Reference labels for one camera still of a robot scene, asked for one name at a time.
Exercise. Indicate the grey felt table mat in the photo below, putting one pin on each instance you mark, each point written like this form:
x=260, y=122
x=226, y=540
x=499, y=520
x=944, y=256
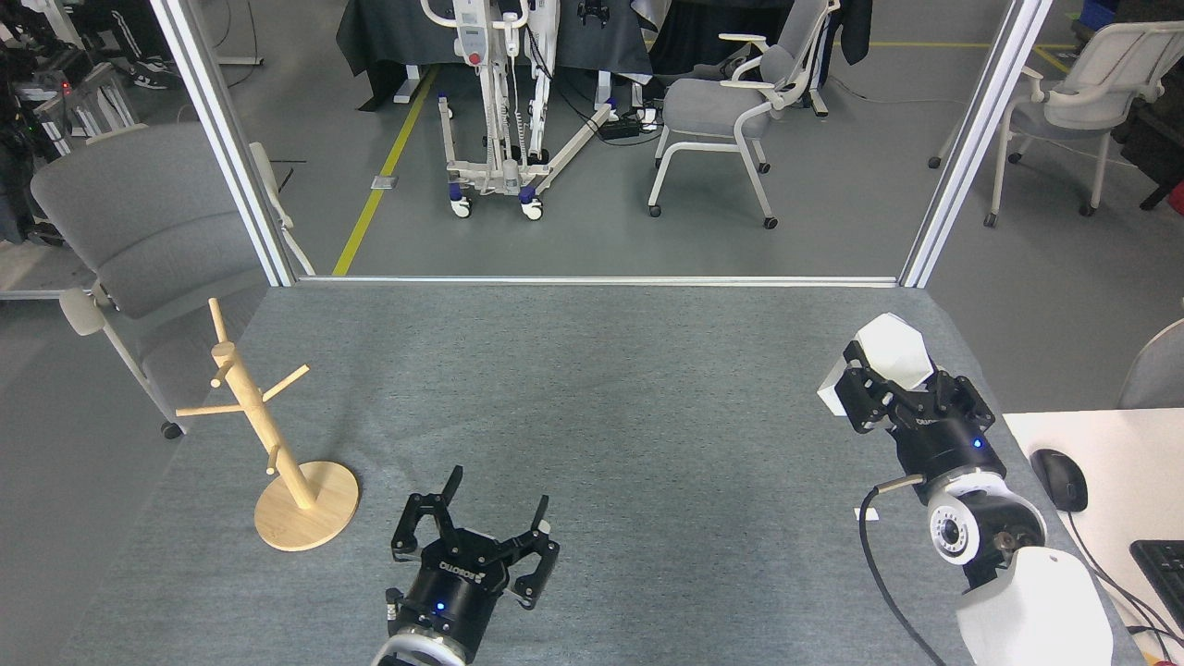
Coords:
x=601, y=416

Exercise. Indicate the white wheeled stand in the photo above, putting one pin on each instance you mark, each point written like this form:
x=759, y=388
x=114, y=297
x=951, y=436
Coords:
x=509, y=166

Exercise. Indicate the silver aluminium rail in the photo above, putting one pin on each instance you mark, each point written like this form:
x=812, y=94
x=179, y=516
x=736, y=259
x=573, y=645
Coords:
x=601, y=280

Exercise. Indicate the black computer mouse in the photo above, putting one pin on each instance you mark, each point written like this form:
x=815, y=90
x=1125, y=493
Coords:
x=1059, y=479

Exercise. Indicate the white desk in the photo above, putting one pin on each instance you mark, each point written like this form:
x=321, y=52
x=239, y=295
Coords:
x=1119, y=462

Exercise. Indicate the large grey fabric chair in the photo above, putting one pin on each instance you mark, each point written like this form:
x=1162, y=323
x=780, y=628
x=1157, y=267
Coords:
x=139, y=213

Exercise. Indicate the black keyboard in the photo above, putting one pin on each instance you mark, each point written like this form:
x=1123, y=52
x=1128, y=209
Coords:
x=1165, y=573

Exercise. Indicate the grey rounded chair back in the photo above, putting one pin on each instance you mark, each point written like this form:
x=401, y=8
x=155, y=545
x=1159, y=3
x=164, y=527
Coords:
x=1156, y=379

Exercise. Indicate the black power strip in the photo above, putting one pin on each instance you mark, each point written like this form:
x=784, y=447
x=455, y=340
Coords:
x=620, y=128

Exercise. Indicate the silver aluminium post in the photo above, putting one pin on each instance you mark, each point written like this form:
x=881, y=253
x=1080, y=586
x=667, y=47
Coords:
x=222, y=129
x=971, y=139

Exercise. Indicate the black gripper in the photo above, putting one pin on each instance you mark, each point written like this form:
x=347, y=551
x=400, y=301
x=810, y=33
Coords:
x=453, y=583
x=943, y=444

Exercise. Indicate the black draped table cloth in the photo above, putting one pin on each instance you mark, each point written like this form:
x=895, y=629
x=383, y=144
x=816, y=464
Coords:
x=388, y=37

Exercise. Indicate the grey white office chair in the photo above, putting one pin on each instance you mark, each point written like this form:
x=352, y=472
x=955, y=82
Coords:
x=712, y=106

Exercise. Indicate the black equipment rack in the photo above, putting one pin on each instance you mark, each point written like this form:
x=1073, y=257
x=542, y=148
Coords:
x=55, y=92

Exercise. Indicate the silver floor plate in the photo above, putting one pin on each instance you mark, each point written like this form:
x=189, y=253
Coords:
x=385, y=182

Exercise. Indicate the wooden cup rack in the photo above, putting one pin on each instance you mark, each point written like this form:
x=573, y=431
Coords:
x=305, y=509

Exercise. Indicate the white frame office chair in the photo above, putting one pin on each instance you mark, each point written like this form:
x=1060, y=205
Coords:
x=1064, y=111

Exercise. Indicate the white hexagonal cup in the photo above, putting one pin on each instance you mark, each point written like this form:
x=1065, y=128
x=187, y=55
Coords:
x=893, y=351

